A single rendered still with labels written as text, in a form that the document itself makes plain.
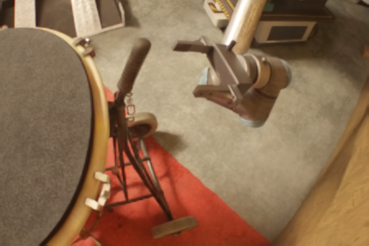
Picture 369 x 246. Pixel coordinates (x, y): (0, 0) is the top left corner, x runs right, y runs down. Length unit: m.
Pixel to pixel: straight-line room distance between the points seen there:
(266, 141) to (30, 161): 1.23
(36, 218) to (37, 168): 0.10
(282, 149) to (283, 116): 0.22
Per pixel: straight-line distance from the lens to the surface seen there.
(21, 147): 0.54
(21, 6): 2.32
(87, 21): 1.96
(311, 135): 1.64
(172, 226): 1.04
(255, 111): 0.79
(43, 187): 0.49
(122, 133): 0.67
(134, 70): 0.52
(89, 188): 0.49
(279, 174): 1.43
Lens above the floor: 1.24
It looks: 58 degrees down
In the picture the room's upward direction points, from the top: 10 degrees clockwise
